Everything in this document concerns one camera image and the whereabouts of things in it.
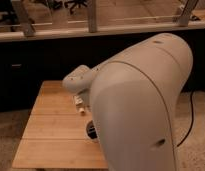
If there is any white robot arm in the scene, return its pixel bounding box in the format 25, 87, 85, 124
63, 33, 193, 171

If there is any white ceramic cup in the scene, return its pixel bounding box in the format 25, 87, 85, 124
86, 121, 98, 143

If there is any wooden table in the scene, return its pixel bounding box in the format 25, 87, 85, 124
12, 81, 107, 170

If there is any dark cabinet counter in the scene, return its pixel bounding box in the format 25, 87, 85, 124
0, 29, 205, 112

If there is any black office chair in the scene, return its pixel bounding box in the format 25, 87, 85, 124
0, 0, 16, 24

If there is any black cable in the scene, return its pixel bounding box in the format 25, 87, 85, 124
176, 90, 196, 148

